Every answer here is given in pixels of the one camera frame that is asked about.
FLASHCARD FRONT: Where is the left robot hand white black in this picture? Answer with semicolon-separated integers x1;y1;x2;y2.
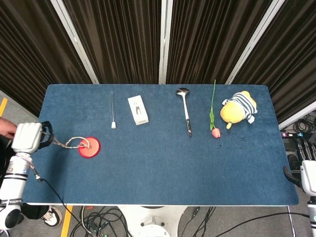
11;120;54;155

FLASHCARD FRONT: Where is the bare human hand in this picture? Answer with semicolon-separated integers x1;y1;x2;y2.
0;117;18;139

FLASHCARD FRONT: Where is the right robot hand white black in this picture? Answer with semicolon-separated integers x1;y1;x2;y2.
282;160;316;197

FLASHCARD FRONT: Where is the white braided rope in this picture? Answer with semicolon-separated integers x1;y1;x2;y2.
43;132;92;150

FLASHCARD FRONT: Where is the red plastic disc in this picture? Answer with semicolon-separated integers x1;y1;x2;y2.
78;137;101;158

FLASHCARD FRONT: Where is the black power strip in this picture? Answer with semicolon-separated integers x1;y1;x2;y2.
280;130;307;139

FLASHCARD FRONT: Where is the dark pleated curtain panel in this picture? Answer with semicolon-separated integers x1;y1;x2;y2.
63;0;163;84
0;0;93;117
237;0;316;124
166;0;272;84

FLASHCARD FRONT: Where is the black trouser leg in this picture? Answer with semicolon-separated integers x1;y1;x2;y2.
21;204;49;221

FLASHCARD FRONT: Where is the black white sneaker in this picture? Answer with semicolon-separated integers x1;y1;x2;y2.
40;206;64;228

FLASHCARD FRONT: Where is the glass test tube white cap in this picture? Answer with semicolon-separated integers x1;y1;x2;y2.
110;91;117;129

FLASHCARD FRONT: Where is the yellow plush toy striped shirt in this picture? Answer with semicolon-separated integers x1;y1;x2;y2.
220;90;258;130

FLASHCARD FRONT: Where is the artificial pink tulip green stem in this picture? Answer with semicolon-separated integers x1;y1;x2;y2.
209;79;222;139

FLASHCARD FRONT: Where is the white cardboard product box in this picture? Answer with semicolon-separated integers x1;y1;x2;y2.
127;95;150;126

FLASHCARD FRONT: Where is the blue fabric table cover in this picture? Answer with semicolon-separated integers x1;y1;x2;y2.
26;83;299;206

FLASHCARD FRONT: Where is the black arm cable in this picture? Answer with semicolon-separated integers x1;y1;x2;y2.
29;158;96;237

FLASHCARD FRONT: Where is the long black floor cable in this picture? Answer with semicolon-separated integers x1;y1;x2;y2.
197;212;310;237

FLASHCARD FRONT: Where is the white table frame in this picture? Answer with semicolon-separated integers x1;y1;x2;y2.
26;202;298;207

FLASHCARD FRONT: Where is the white divider frame post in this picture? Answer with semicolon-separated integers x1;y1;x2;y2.
50;0;100;84
226;0;287;85
158;0;174;84

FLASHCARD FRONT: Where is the tangled floor cable bundle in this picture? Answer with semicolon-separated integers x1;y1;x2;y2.
73;206;133;237

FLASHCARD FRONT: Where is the white round pedestal base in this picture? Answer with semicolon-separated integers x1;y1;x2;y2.
118;205;189;237

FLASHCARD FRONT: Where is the steel ladle black handle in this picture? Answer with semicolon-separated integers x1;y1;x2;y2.
175;87;193;138

